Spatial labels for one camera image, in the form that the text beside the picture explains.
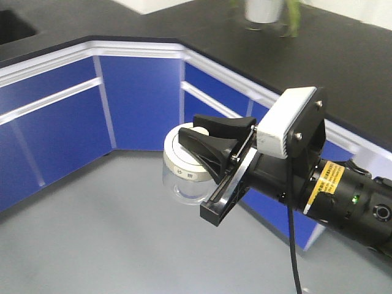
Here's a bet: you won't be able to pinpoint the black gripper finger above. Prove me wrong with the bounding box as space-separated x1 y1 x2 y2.
178 127 242 184
193 114 257 140

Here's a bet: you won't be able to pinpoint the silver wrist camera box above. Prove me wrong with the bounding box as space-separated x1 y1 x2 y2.
256 86 316 159

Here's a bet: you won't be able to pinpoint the black camera cable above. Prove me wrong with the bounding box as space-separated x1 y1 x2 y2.
286 156 304 294

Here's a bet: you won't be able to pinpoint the glass jar with white lid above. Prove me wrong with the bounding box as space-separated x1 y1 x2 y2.
162 122 217 205

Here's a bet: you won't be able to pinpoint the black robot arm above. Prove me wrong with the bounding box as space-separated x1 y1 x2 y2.
178 115 391 255

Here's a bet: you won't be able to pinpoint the blue lab bench cabinets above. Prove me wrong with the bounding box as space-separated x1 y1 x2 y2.
0 0 392 252

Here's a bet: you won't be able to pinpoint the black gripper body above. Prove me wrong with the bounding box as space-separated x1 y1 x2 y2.
200 125 320 226

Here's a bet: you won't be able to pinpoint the potted plant right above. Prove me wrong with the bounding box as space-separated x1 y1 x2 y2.
238 0 302 38

